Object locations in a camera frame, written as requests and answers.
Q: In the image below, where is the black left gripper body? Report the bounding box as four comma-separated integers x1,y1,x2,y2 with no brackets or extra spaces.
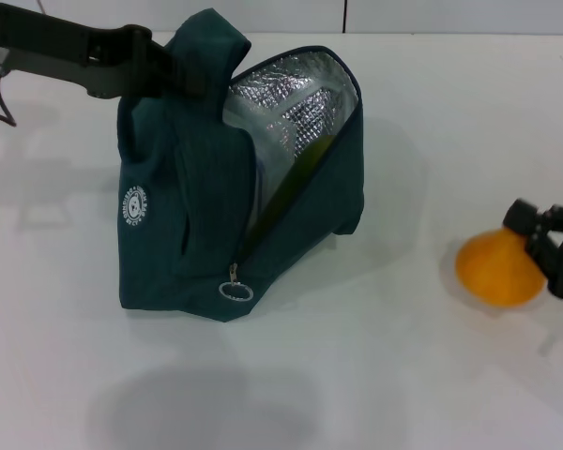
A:
0,2,133,99

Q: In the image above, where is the orange pear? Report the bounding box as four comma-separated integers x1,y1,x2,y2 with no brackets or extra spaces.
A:
454,227,545,308

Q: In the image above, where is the dark teal insulated lunch bag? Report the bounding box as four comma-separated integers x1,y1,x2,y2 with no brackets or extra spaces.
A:
116,11,368,324

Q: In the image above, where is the green cucumber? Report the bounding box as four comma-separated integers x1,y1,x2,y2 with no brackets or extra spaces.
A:
257,135,342,235

